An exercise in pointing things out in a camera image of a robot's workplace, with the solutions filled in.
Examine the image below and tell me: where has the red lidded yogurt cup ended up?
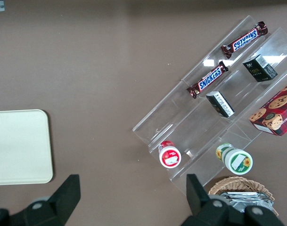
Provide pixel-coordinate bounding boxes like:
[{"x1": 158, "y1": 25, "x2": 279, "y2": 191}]
[{"x1": 157, "y1": 140, "x2": 182, "y2": 169}]

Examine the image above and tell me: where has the cream rectangular tray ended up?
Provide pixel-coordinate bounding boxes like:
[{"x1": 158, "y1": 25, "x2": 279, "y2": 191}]
[{"x1": 0, "y1": 109, "x2": 54, "y2": 186}]

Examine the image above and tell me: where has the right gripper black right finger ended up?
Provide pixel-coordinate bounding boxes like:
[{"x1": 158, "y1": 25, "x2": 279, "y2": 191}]
[{"x1": 180, "y1": 174, "x2": 285, "y2": 226}]

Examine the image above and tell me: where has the green lidded yogurt cup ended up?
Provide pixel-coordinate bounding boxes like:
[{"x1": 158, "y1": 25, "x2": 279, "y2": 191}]
[{"x1": 215, "y1": 142, "x2": 254, "y2": 176}]

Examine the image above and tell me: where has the light wicker basket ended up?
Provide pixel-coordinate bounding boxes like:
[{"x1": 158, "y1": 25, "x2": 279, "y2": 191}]
[{"x1": 207, "y1": 176, "x2": 280, "y2": 218}]

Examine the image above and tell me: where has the Snickers chocolate bar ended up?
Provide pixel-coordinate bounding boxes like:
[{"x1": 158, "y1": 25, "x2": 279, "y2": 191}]
[
  {"x1": 221, "y1": 21, "x2": 269, "y2": 60},
  {"x1": 186, "y1": 60, "x2": 230, "y2": 99}
]

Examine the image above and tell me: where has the clear acrylic stepped stand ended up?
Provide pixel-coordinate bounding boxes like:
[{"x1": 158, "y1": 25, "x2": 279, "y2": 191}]
[
  {"x1": 180, "y1": 15, "x2": 287, "y2": 142},
  {"x1": 131, "y1": 79, "x2": 254, "y2": 196}
]

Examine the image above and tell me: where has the stack of foil trays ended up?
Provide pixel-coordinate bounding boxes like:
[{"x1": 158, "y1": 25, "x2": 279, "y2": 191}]
[{"x1": 218, "y1": 191, "x2": 275, "y2": 226}]

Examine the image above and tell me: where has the small black box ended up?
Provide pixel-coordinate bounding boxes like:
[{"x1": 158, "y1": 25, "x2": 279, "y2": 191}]
[
  {"x1": 205, "y1": 90, "x2": 236, "y2": 119},
  {"x1": 242, "y1": 54, "x2": 279, "y2": 83}
]

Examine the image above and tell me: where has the red tartan cookie box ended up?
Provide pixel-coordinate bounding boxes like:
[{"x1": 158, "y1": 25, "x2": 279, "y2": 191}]
[{"x1": 248, "y1": 79, "x2": 287, "y2": 137}]

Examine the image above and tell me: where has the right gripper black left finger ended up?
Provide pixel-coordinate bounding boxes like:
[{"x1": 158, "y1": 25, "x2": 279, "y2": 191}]
[{"x1": 6, "y1": 174, "x2": 82, "y2": 226}]

